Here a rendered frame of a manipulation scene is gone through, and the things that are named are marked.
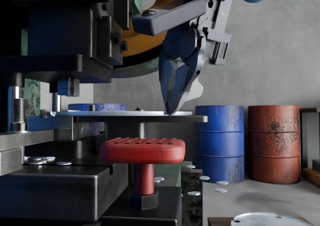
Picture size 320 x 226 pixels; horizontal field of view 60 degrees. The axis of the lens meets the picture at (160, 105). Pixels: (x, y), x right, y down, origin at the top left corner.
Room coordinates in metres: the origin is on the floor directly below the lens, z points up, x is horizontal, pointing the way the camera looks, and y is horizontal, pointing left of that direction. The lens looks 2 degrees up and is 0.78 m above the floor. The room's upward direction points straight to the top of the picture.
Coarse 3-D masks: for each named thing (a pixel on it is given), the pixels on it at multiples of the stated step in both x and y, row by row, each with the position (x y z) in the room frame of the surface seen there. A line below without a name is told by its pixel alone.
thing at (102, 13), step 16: (112, 0) 0.65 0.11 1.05; (32, 16) 0.53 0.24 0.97; (48, 16) 0.52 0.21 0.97; (64, 16) 0.52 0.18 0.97; (80, 16) 0.52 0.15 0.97; (96, 16) 0.53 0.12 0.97; (112, 16) 0.65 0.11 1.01; (32, 32) 0.53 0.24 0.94; (48, 32) 0.52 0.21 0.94; (64, 32) 0.52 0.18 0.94; (80, 32) 0.52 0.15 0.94; (96, 32) 0.54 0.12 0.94; (112, 32) 0.54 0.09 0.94; (32, 48) 0.53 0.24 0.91; (48, 48) 0.52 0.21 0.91; (64, 48) 0.52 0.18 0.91; (80, 48) 0.52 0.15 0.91; (96, 48) 0.54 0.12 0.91; (112, 48) 0.55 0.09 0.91; (112, 64) 0.62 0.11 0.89
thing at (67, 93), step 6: (60, 78) 0.57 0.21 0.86; (66, 78) 0.57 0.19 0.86; (72, 78) 0.58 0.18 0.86; (60, 84) 0.57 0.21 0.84; (66, 84) 0.57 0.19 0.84; (72, 84) 0.58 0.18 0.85; (78, 84) 0.60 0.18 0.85; (60, 90) 0.57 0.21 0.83; (66, 90) 0.57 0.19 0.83; (72, 90) 0.58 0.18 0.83; (78, 90) 0.60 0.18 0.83; (66, 96) 0.61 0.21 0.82; (72, 96) 0.61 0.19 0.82
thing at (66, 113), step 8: (48, 112) 0.52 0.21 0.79; (56, 112) 0.48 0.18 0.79; (64, 112) 0.46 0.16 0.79; (72, 112) 0.45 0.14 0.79; (80, 112) 0.45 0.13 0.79; (88, 112) 0.44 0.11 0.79; (96, 112) 0.44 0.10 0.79; (104, 112) 0.44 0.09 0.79; (112, 112) 0.44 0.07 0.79; (120, 112) 0.44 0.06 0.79; (128, 112) 0.44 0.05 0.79; (136, 112) 0.44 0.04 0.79; (144, 112) 0.45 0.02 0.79; (152, 112) 0.45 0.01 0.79; (160, 112) 0.46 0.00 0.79; (176, 112) 0.48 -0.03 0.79; (184, 112) 0.51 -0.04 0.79
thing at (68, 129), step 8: (32, 120) 0.53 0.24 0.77; (40, 120) 0.52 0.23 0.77; (48, 120) 0.52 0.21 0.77; (56, 120) 0.52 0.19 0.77; (64, 120) 0.52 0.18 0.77; (72, 120) 0.52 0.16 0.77; (32, 128) 0.53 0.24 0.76; (40, 128) 0.52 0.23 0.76; (48, 128) 0.52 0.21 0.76; (56, 128) 0.52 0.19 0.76; (64, 128) 0.52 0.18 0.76; (72, 128) 0.52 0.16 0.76; (80, 128) 0.56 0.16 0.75; (88, 128) 0.60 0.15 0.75; (96, 128) 0.65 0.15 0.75; (56, 136) 0.52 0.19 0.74; (64, 136) 0.52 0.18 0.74; (72, 136) 0.52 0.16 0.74; (80, 136) 0.56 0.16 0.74; (88, 136) 0.60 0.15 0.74
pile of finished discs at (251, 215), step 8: (240, 216) 1.11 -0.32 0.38; (248, 216) 1.11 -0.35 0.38; (256, 216) 1.11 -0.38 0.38; (264, 216) 1.11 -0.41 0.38; (272, 216) 1.11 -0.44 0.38; (280, 216) 1.11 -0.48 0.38; (288, 216) 1.09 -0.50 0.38; (232, 224) 1.03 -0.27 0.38; (240, 224) 1.03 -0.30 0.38; (248, 224) 1.03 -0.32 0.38; (256, 224) 1.02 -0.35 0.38; (264, 224) 1.02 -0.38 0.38; (272, 224) 1.02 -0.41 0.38; (280, 224) 1.02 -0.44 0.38; (288, 224) 1.03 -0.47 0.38; (296, 224) 1.03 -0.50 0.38; (304, 224) 1.03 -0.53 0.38
